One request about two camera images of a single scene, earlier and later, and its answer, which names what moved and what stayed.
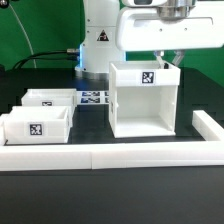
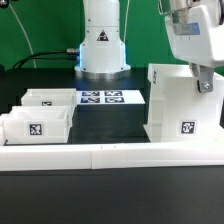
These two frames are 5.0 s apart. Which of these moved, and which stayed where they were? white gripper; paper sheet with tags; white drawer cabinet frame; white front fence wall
Moved: white drawer cabinet frame; white gripper
Stayed: white front fence wall; paper sheet with tags
